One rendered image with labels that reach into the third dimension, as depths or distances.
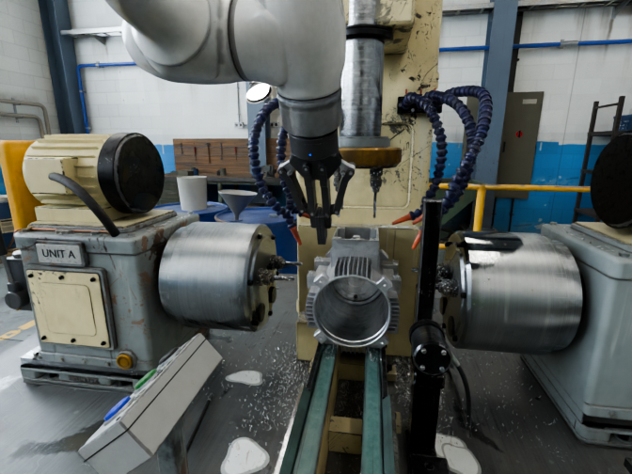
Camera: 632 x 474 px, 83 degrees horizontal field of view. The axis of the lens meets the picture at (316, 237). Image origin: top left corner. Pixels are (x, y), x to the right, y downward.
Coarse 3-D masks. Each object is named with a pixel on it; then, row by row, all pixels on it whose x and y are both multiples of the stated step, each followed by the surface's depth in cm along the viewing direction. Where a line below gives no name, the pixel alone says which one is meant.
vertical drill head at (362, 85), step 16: (352, 0) 67; (368, 0) 67; (352, 16) 68; (368, 16) 67; (352, 48) 69; (368, 48) 69; (384, 48) 71; (352, 64) 70; (368, 64) 69; (352, 80) 70; (368, 80) 70; (352, 96) 71; (368, 96) 71; (352, 112) 72; (368, 112) 72; (352, 128) 73; (368, 128) 72; (352, 144) 71; (368, 144) 71; (384, 144) 73; (352, 160) 70; (368, 160) 69; (384, 160) 70; (400, 160) 74; (336, 176) 74
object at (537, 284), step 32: (448, 256) 82; (480, 256) 68; (512, 256) 67; (544, 256) 66; (448, 288) 71; (480, 288) 65; (512, 288) 65; (544, 288) 64; (576, 288) 64; (448, 320) 77; (480, 320) 66; (512, 320) 65; (544, 320) 64; (576, 320) 64; (512, 352) 71; (544, 352) 69
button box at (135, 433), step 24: (168, 360) 46; (192, 360) 46; (216, 360) 49; (144, 384) 42; (168, 384) 41; (192, 384) 44; (144, 408) 37; (168, 408) 39; (96, 432) 38; (120, 432) 34; (144, 432) 35; (168, 432) 37; (96, 456) 36; (120, 456) 35; (144, 456) 35
